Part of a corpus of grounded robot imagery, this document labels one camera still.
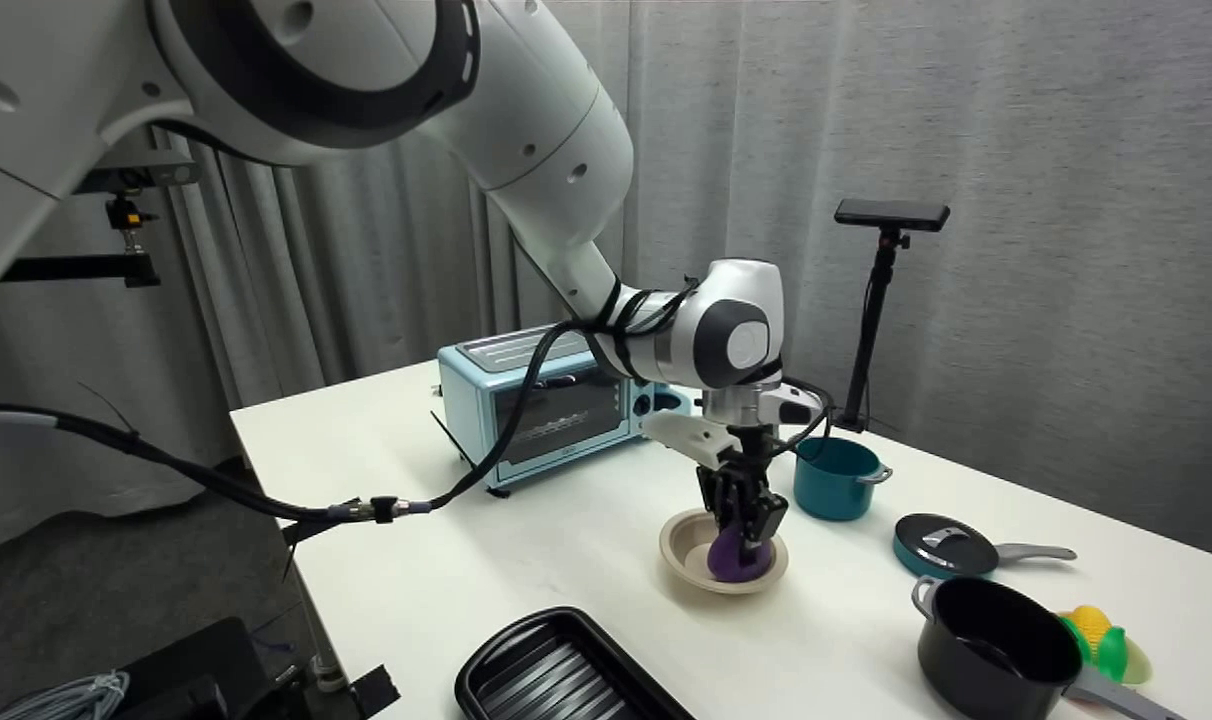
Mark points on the black camera bar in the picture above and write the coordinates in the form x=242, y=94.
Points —
x=893, y=214

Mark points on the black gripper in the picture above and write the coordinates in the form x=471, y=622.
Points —
x=743, y=463

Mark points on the light blue toaster oven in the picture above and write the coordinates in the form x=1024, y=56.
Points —
x=551, y=405

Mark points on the purple plush toy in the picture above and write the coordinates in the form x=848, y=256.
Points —
x=732, y=560

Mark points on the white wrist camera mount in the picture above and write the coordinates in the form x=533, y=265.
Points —
x=686, y=439

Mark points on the black grill tray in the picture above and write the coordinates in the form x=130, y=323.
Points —
x=557, y=672

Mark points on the yellow green toy corn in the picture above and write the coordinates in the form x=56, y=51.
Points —
x=1097, y=632

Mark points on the bluish crumpled cloth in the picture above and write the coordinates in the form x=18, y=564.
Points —
x=80, y=698

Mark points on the grey curtain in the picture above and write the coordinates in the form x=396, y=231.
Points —
x=1030, y=135

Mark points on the beige plate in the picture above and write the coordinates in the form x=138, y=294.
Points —
x=686, y=546

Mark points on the teal toy pot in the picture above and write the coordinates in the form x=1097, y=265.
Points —
x=837, y=482

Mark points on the black camera stand pole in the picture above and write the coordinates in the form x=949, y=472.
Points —
x=873, y=334

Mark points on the black toy pot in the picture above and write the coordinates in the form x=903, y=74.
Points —
x=988, y=654

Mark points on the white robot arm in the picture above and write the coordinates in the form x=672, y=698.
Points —
x=364, y=55

